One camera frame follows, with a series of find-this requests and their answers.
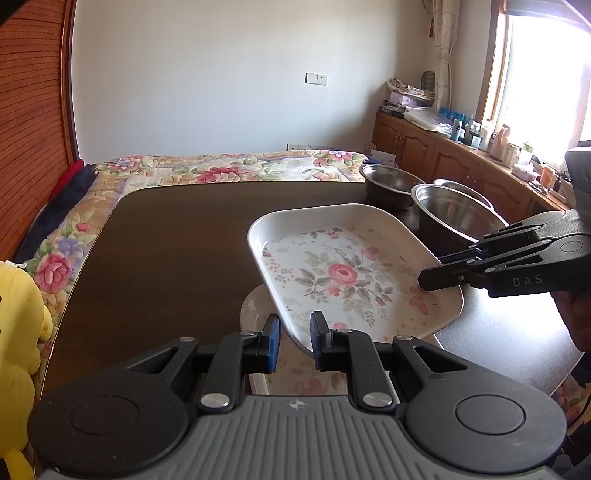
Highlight yellow plush toy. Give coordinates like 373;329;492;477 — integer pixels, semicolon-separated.
0;261;53;479

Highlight person right hand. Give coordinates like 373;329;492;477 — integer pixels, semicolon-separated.
552;290;591;353

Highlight large steel bowl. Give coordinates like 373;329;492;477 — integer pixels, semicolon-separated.
411;184;508;257

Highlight shallow steel bowl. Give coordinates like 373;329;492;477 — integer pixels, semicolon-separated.
433;179;494;210

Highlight wooden window cabinet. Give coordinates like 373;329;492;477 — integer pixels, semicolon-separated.
372;112;569;223

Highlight pink bottle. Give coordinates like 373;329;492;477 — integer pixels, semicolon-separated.
489;124;511;162

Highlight floral bed quilt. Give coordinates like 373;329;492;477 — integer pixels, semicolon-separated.
13;149;371;398

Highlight wooden louvered wardrobe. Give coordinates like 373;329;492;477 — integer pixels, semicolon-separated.
1;0;79;260

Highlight red and navy folded clothes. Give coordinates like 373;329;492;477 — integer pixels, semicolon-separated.
13;160;97;263

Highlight deep steel bowl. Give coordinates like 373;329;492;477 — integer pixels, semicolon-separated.
359;164;424;210

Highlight white wall switch plate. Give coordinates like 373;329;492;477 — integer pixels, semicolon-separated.
304;73;328;86

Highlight patterned beige curtain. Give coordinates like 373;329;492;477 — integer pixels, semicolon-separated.
433;0;461;110

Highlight floral white square plate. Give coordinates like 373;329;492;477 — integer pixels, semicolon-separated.
239;283;445;398
247;203;464;354

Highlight white paper bag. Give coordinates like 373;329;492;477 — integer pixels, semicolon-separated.
368;149;398;167

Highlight stack of fabrics and boxes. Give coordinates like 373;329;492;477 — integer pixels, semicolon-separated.
384;77;435;111

